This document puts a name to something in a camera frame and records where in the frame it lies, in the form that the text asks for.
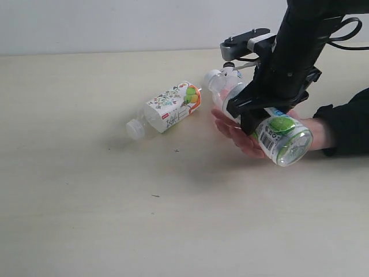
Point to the floral label square bottle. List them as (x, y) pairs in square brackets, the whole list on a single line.
[(165, 110)]

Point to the pink peach drink bottle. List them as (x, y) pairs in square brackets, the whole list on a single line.
[(229, 69)]

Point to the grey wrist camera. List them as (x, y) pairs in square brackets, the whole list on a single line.
[(241, 45)]

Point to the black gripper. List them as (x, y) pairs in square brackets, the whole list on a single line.
[(279, 81)]

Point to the black sleeved forearm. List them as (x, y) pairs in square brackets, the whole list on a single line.
[(348, 124)]

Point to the lime label clear bottle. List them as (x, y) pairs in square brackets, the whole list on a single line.
[(282, 138)]

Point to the person's open hand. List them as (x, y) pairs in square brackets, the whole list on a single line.
[(322, 135)]

